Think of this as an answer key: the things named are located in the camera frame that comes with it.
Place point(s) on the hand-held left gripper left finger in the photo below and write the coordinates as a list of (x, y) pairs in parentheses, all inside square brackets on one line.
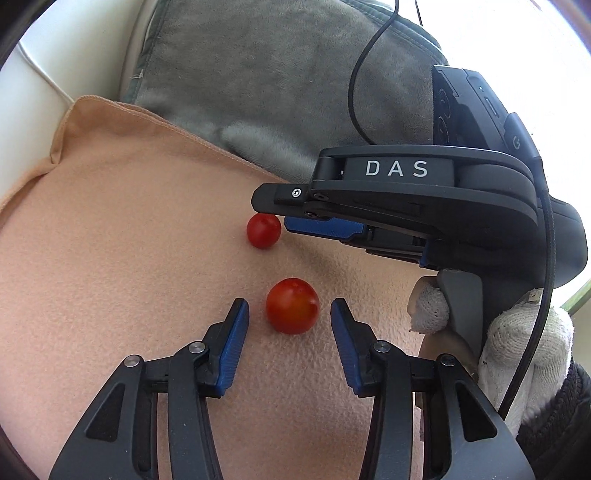
[(233, 341)]

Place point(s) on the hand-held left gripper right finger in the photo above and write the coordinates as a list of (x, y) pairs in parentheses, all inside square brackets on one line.
[(346, 341)]

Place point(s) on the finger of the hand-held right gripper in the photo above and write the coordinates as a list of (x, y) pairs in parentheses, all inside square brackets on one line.
[(427, 254), (323, 227)]

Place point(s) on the red cherry tomato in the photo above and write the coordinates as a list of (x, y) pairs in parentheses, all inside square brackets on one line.
[(263, 230), (292, 305)]

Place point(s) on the person's right forearm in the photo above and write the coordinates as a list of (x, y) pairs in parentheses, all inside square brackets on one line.
[(563, 438)]

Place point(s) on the person's right hand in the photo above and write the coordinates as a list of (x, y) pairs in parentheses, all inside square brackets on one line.
[(517, 350)]

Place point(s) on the peach blanket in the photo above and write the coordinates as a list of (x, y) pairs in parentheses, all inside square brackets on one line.
[(115, 254)]

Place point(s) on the grey blanket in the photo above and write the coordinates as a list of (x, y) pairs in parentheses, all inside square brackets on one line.
[(254, 69)]

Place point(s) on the white cabinet panel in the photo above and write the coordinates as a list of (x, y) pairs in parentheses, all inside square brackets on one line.
[(92, 46)]

